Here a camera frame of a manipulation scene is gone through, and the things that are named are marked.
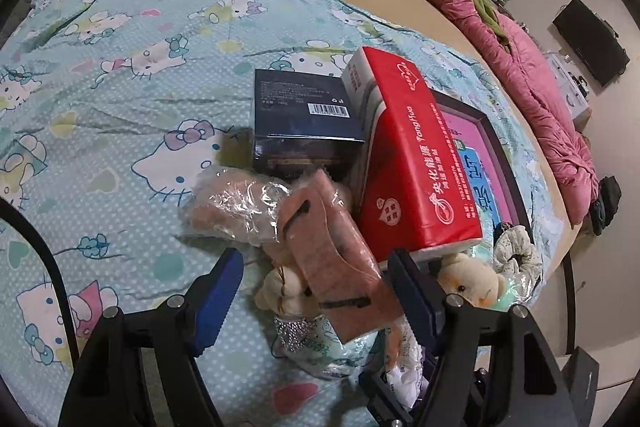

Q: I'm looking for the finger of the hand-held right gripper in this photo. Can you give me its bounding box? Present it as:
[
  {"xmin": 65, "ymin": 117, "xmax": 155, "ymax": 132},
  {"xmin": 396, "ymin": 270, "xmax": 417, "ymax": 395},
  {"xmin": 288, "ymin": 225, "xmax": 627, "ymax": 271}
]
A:
[{"xmin": 357, "ymin": 369, "xmax": 401, "ymax": 427}]

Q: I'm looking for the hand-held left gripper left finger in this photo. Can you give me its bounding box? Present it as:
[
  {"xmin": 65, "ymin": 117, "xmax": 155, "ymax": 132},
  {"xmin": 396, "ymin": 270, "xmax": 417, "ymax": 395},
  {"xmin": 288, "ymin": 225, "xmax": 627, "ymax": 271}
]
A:
[{"xmin": 65, "ymin": 248, "xmax": 246, "ymax": 427}]

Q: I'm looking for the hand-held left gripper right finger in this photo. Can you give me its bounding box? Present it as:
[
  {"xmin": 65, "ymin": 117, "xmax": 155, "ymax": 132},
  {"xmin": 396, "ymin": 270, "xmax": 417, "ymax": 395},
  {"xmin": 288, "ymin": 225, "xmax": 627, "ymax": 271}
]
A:
[{"xmin": 387, "ymin": 248, "xmax": 563, "ymax": 427}]

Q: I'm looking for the purple white pouch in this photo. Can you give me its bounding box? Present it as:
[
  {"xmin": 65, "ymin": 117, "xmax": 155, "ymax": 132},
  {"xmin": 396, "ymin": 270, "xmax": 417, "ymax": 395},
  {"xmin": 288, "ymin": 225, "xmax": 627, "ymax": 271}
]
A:
[{"xmin": 382, "ymin": 322, "xmax": 436, "ymax": 410}]

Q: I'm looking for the beige teddy bear plush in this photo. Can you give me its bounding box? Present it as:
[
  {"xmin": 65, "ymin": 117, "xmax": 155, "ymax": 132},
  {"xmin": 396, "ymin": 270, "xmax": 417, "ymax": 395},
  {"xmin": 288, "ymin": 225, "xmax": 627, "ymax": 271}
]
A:
[{"xmin": 435, "ymin": 252, "xmax": 506, "ymax": 308}]

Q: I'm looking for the beige rabbit plush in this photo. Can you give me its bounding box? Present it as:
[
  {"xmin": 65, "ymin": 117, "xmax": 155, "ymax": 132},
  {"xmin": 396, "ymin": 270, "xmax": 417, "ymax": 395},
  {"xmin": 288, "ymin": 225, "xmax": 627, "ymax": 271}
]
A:
[{"xmin": 255, "ymin": 264, "xmax": 331, "ymax": 353}]

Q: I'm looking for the salmon carrot plush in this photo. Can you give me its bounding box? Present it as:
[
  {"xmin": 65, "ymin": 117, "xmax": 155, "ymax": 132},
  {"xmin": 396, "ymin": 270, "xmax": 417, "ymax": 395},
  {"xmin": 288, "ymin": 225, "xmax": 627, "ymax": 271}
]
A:
[{"xmin": 275, "ymin": 169, "xmax": 401, "ymax": 343}]

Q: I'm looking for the brown plush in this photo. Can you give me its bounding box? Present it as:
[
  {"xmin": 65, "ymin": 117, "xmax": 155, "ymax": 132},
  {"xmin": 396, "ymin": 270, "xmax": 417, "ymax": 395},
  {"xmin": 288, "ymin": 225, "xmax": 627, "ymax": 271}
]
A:
[{"xmin": 180, "ymin": 167, "xmax": 293, "ymax": 248}]

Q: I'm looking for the white floral scrunchie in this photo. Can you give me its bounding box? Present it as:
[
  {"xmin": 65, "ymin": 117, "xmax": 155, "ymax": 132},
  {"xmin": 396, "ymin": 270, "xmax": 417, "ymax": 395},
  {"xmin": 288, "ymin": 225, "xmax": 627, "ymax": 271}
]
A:
[{"xmin": 492, "ymin": 224, "xmax": 541, "ymax": 280}]

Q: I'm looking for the dark shallow box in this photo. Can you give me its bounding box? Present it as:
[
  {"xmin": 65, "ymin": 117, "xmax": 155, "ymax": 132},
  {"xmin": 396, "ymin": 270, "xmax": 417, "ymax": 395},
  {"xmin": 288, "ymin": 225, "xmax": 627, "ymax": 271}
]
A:
[{"xmin": 432, "ymin": 89, "xmax": 533, "ymax": 248}]

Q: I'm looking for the light green soft pad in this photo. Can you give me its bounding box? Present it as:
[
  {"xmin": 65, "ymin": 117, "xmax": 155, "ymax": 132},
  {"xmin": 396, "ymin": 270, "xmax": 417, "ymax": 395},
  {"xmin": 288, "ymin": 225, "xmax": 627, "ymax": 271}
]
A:
[{"xmin": 495, "ymin": 274, "xmax": 538, "ymax": 313}]

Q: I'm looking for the red tissue pack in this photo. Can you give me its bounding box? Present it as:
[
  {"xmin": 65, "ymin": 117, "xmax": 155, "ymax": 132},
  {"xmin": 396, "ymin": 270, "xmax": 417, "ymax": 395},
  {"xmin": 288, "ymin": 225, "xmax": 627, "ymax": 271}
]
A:
[{"xmin": 341, "ymin": 47, "xmax": 485, "ymax": 265}]

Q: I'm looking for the dark clothes bundle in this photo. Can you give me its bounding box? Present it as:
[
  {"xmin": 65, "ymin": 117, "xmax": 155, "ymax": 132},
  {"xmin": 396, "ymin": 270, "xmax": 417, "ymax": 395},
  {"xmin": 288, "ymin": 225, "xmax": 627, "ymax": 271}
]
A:
[{"xmin": 590, "ymin": 176, "xmax": 623, "ymax": 235}]

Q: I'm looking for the dark blue box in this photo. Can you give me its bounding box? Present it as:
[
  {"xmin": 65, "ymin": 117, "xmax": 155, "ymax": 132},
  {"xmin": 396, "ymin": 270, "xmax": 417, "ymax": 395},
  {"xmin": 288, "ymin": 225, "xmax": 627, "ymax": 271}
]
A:
[{"xmin": 250, "ymin": 69, "xmax": 368, "ymax": 180}]

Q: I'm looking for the cartoon cat printed blanket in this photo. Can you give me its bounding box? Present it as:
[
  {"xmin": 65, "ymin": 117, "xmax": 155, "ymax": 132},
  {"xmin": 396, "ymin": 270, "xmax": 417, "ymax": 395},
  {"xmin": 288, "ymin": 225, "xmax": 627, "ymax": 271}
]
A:
[{"xmin": 0, "ymin": 0, "xmax": 556, "ymax": 427}]

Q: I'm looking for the pink quilt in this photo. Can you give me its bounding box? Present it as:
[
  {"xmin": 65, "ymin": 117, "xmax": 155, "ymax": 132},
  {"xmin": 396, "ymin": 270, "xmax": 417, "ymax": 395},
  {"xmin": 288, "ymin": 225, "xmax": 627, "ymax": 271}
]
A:
[{"xmin": 390, "ymin": 0, "xmax": 601, "ymax": 225}]

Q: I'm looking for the white drawer cabinet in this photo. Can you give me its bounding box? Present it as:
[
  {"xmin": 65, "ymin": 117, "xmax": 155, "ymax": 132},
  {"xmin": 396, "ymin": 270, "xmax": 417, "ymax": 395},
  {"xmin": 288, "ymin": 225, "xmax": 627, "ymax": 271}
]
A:
[{"xmin": 545, "ymin": 52, "xmax": 593, "ymax": 132}]

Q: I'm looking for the green cloth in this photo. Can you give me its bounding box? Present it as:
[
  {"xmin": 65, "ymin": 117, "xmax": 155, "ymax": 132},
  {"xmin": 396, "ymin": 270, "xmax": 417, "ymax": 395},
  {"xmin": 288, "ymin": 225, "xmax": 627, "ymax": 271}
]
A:
[{"xmin": 447, "ymin": 0, "xmax": 511, "ymax": 42}]

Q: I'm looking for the black cable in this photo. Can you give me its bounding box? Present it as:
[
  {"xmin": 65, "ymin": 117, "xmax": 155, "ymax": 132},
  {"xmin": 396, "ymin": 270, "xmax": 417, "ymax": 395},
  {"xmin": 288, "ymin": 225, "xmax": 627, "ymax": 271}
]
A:
[{"xmin": 0, "ymin": 199, "xmax": 83, "ymax": 358}]

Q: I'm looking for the black wall television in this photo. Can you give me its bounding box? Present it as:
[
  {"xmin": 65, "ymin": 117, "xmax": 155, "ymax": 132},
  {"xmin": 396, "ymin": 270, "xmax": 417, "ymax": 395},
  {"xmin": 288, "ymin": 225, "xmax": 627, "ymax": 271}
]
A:
[{"xmin": 552, "ymin": 0, "xmax": 631, "ymax": 88}]

